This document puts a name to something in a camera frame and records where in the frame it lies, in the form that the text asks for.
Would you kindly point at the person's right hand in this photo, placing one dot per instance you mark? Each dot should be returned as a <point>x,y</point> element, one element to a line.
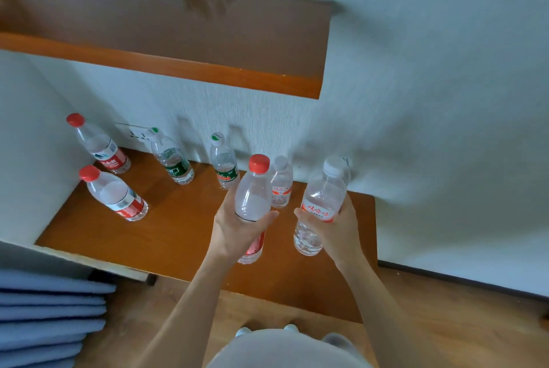
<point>341,239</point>

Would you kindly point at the person's left hand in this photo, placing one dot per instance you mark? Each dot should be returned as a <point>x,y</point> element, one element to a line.
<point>233,234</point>

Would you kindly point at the person's left thumb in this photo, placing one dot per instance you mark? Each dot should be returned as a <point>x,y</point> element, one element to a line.
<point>266,221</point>

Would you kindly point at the person's right thumb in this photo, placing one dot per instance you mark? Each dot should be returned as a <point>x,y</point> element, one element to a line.
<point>306,218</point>

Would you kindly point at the large white-capped water bottle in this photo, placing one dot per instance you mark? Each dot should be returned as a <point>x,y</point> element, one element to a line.
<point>321,200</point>

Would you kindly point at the red-capped water bottle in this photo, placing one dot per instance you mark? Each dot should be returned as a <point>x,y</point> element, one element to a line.
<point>253,196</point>
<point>116,196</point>
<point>103,149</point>

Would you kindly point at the person's right forearm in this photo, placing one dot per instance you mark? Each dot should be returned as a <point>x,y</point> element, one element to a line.
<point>381,312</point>

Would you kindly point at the person's left forearm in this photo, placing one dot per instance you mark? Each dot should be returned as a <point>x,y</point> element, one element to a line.
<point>188,312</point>

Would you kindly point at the small white-capped water bottle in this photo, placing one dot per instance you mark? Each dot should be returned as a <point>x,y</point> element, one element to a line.
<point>282,183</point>

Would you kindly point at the green-label water bottle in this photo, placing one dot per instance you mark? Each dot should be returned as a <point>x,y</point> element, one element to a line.
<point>171,159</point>
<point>224,161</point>

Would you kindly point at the person's light shoe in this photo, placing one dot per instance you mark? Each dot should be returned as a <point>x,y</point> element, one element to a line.
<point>291,328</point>
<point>243,331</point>

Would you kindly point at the person's light grey clothing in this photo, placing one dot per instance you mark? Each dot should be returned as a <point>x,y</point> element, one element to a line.
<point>278,350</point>

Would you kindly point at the dark baseboard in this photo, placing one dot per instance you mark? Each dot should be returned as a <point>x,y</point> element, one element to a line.
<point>463,281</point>

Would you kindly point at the blue folded blanket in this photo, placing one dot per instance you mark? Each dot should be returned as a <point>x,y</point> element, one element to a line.
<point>47,320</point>

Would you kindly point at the white wall socket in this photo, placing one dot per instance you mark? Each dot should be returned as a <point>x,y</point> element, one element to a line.
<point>131,134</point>

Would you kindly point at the brown wooden wall shelf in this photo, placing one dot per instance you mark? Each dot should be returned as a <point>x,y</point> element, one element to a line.
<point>171,37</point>

